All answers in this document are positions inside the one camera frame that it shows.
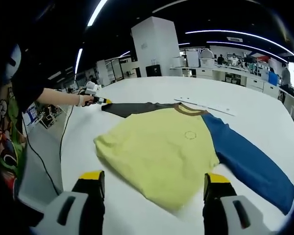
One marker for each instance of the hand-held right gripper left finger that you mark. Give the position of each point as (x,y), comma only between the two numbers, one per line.
(90,203)

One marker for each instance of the long ceiling light strip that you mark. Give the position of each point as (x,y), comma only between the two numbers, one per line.
(247,34)

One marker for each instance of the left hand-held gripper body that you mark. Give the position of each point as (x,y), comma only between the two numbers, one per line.
(91,88)

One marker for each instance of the black box by pillar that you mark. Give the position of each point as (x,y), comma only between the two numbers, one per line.
(153,71)

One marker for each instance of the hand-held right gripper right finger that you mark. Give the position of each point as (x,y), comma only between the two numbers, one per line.
(215,208)

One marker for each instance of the long white counter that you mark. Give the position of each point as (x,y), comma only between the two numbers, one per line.
(235,76)

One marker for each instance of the pale blue face mask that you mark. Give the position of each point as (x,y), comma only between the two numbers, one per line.
(13,61)

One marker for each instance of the white square pillar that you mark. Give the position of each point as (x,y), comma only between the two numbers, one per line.
(154,44)

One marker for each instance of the person's left hand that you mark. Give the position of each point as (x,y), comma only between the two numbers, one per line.
(88,100)

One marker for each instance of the blue plastic bin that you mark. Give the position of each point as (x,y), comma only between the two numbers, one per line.
(273,78)

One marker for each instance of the short ceiling light strip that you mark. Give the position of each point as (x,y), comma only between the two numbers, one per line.
(245,45)

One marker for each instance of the white shelf rack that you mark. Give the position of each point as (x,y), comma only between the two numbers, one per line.
(110,71)

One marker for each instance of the white rounded machine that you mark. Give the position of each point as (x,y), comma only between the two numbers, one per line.
(207,58)

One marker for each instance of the person's printed shirt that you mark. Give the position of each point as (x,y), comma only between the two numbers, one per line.
(7,137)

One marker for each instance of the white template strip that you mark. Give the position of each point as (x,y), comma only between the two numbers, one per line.
(210,107)

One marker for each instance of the yellow garment with contrast sleeves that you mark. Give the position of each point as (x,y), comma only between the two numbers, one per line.
(161,147)

